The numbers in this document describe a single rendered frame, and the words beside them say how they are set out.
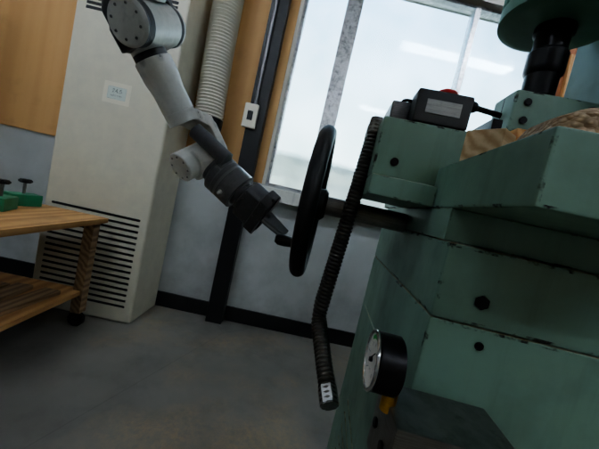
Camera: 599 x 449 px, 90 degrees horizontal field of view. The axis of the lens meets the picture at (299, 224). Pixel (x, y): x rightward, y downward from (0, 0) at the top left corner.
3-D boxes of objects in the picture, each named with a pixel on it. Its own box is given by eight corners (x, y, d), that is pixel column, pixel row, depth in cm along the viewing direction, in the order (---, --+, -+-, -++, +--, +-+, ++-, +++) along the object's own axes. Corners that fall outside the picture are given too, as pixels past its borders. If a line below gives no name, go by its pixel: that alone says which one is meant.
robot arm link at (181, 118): (189, 177, 69) (159, 119, 63) (217, 161, 75) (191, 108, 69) (206, 174, 65) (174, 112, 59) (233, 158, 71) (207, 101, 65)
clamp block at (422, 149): (360, 182, 59) (371, 137, 58) (429, 197, 58) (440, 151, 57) (370, 174, 44) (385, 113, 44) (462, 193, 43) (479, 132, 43)
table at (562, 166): (349, 200, 82) (354, 178, 82) (462, 225, 80) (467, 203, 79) (403, 177, 22) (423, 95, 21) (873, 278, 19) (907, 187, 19)
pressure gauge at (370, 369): (356, 385, 35) (372, 319, 35) (388, 394, 35) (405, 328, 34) (361, 422, 29) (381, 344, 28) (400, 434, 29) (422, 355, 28)
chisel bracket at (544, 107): (482, 147, 57) (495, 102, 56) (559, 162, 56) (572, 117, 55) (504, 138, 50) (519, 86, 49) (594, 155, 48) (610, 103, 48)
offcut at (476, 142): (470, 168, 40) (478, 137, 40) (507, 169, 36) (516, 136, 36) (458, 161, 38) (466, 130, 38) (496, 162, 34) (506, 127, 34)
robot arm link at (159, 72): (150, 122, 60) (89, 13, 52) (177, 113, 69) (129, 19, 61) (192, 104, 56) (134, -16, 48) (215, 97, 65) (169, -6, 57)
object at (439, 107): (377, 136, 57) (384, 108, 57) (435, 148, 56) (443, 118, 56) (391, 115, 44) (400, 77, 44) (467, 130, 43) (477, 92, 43)
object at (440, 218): (383, 223, 76) (388, 208, 75) (468, 242, 74) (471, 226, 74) (443, 240, 36) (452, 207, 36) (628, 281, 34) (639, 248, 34)
